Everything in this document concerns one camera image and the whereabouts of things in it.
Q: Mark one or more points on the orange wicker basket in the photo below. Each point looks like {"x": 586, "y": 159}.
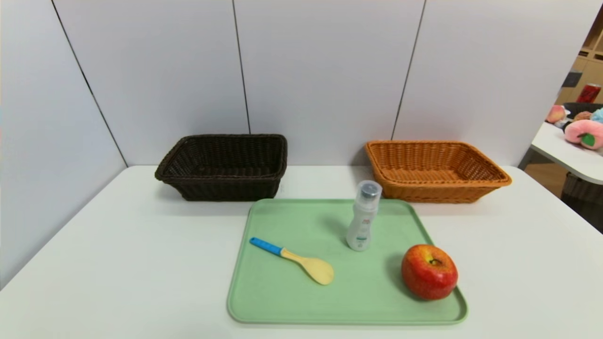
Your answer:
{"x": 438, "y": 193}

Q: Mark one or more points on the black bowl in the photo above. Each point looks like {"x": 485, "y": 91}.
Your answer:
{"x": 579, "y": 106}

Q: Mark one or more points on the small peach plush toy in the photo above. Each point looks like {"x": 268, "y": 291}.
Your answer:
{"x": 557, "y": 114}

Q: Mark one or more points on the white side table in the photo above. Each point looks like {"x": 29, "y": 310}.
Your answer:
{"x": 565, "y": 155}

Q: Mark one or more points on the dark brown wicker basket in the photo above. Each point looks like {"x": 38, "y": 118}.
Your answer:
{"x": 226, "y": 189}

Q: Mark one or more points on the red apple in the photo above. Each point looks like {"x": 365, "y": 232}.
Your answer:
{"x": 428, "y": 275}

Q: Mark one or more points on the dark grey box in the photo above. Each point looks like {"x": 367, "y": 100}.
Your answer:
{"x": 572, "y": 78}

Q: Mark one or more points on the light blue plush toy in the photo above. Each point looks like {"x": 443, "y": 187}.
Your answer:
{"x": 598, "y": 116}

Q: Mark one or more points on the light green plastic tray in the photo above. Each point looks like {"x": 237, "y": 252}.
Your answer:
{"x": 306, "y": 292}

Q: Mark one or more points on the brown plush toy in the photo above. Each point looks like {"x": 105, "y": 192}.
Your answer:
{"x": 582, "y": 116}

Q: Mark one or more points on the red soda can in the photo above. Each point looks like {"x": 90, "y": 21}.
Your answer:
{"x": 589, "y": 93}

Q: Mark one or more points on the pink peach plush toy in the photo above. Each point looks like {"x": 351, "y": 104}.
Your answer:
{"x": 580, "y": 131}

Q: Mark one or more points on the wooden shelf unit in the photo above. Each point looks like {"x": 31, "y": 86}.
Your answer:
{"x": 591, "y": 70}

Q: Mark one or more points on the white bottle with clear cap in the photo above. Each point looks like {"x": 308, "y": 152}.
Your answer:
{"x": 362, "y": 221}

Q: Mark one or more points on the dark woven bin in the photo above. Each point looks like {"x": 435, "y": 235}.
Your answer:
{"x": 582, "y": 193}

